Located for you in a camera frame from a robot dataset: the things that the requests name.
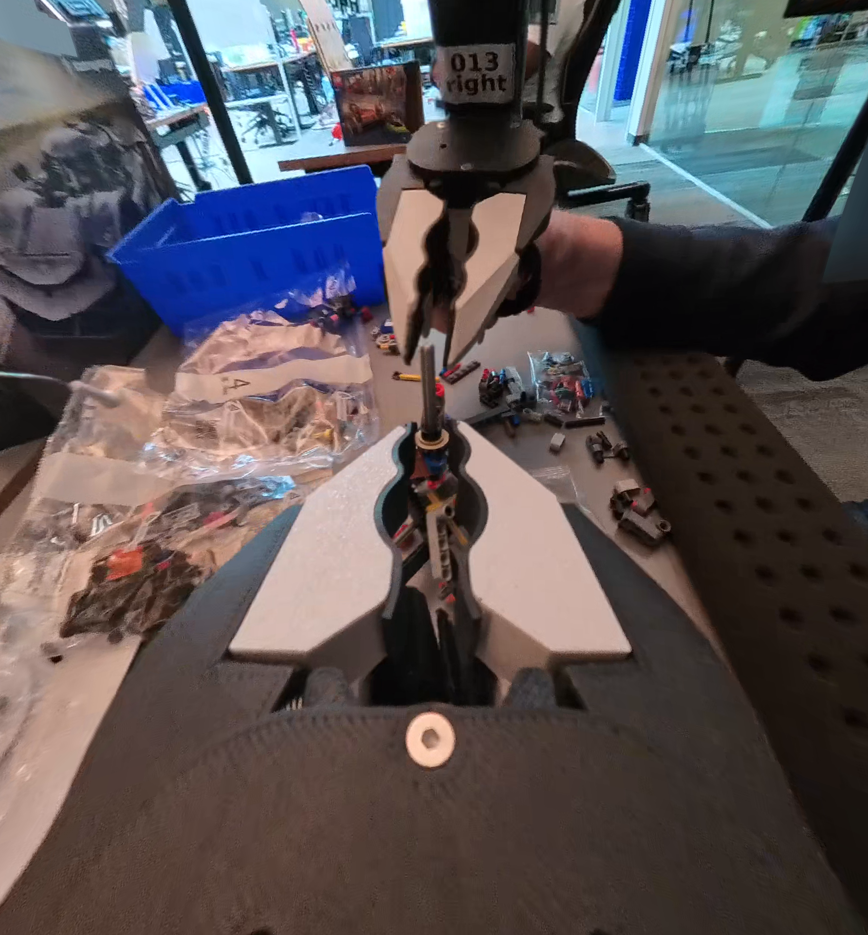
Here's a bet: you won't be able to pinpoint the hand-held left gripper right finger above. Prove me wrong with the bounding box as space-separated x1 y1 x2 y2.
448 421 633 706

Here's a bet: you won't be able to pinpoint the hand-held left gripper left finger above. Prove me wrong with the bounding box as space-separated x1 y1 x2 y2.
226 424 435 706

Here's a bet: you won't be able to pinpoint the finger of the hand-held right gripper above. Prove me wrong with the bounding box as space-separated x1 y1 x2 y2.
443 193 528 368
383 188 451 368

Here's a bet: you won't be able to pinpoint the black orange lego assembly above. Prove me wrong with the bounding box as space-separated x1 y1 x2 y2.
388 343 473 611

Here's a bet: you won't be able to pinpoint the grey lego axle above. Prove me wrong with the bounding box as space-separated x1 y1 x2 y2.
419 343 441 433

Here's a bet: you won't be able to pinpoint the person's right forearm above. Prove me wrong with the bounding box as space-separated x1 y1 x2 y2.
580 215 868 384

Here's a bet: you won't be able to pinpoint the red lego set box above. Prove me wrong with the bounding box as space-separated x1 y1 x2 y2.
329 60 426 147

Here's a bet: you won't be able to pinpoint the grey black lego connectors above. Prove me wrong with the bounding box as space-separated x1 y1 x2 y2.
608 478 673 547

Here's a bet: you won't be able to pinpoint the grey black lego pieces cluster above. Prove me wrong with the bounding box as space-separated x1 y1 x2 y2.
478 365 530 409

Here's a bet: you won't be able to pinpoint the black lego pins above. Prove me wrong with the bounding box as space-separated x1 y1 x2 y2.
585 430 633 466

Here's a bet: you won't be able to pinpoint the grey lego beam blue pins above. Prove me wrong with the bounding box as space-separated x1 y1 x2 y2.
469 405 548 433

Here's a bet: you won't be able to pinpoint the dark lego set box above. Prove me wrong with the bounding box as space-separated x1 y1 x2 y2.
0 29 183 457

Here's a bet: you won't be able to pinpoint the black office chair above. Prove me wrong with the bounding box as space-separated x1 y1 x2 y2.
525 0 654 224

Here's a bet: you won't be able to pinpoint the wooden background desk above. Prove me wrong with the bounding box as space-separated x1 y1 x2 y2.
279 141 414 175

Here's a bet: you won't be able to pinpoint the small bag red blue parts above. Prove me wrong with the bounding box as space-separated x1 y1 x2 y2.
527 351 597 416

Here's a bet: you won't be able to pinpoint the blue plastic bin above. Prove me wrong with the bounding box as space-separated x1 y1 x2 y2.
107 164 389 337

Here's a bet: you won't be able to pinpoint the clear bag white strip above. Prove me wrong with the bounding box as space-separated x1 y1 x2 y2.
39 365 208 527
171 354 380 476

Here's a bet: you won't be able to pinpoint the crumpled clear plastic bag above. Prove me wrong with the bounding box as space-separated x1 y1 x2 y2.
182 270 376 366

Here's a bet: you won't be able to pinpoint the clear bag black orange parts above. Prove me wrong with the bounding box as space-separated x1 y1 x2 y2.
10 475 311 644

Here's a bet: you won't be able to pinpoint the black perforated panel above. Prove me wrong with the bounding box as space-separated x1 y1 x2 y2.
600 349 868 885

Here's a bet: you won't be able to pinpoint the clear bag over white base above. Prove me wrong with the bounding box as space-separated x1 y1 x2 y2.
0 584 62 804

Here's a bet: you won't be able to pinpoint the grey cable white plug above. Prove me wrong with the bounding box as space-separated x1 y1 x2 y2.
0 367 122 409

